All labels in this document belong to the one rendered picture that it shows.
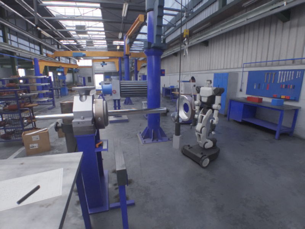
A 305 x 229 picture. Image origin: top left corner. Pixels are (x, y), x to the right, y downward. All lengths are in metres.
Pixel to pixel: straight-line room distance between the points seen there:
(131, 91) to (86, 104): 3.77
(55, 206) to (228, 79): 6.26
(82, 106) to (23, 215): 1.06
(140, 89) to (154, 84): 1.96
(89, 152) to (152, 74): 2.34
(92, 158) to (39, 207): 0.83
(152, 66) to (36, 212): 3.10
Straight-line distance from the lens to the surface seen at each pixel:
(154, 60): 3.45
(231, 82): 6.58
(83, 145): 1.64
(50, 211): 0.97
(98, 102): 1.77
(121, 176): 1.16
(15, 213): 1.05
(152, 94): 3.45
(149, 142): 3.52
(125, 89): 5.27
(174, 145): 1.32
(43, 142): 3.82
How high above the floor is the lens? 1.50
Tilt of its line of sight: 14 degrees down
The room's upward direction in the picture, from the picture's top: straight up
